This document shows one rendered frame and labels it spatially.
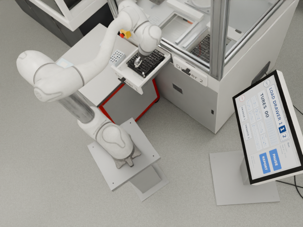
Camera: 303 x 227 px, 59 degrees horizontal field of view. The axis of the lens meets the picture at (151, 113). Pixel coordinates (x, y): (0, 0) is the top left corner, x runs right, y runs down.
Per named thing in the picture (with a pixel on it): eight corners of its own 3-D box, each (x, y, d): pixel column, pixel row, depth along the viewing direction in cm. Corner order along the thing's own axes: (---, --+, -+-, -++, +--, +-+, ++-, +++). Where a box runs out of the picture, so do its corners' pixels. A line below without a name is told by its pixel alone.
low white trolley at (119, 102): (123, 142, 266) (96, 106, 199) (85, 107, 292) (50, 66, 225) (162, 101, 278) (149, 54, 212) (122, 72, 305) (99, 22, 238)
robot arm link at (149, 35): (160, 47, 149) (146, 28, 149) (169, 34, 134) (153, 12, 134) (145, 56, 145) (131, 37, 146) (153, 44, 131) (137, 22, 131)
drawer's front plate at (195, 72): (206, 87, 183) (206, 78, 173) (174, 66, 195) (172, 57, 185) (207, 85, 183) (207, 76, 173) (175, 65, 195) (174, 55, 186)
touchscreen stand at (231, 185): (216, 206, 224) (223, 177, 134) (208, 154, 245) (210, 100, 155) (279, 201, 217) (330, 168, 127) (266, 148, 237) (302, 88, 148)
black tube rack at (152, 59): (144, 80, 192) (143, 74, 186) (128, 68, 200) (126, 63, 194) (165, 60, 197) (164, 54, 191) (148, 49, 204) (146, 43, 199)
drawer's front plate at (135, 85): (141, 95, 189) (138, 86, 180) (114, 74, 202) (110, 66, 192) (143, 93, 190) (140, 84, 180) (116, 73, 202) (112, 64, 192)
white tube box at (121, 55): (116, 67, 212) (114, 64, 209) (108, 62, 216) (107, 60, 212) (126, 56, 215) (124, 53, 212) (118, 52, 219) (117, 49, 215)
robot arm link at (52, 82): (81, 70, 109) (61, 56, 115) (41, 90, 99) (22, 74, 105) (85, 94, 118) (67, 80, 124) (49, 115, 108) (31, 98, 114)
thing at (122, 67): (141, 91, 189) (139, 86, 184) (117, 73, 200) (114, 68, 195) (178, 53, 198) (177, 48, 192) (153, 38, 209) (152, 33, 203)
